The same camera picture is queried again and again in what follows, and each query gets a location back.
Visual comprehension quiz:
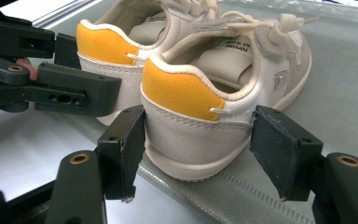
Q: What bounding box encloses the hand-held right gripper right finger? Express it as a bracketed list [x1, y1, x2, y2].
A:
[249, 105, 358, 224]

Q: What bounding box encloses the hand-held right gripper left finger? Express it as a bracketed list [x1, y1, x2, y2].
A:
[44, 104, 146, 224]

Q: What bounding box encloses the white sneaker with orange heel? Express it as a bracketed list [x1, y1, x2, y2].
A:
[140, 11, 321, 183]
[76, 0, 231, 127]

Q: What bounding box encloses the two-tier grey shoe rack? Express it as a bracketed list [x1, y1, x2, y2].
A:
[31, 0, 358, 224]

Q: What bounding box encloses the white table mat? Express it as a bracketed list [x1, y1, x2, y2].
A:
[0, 104, 214, 224]

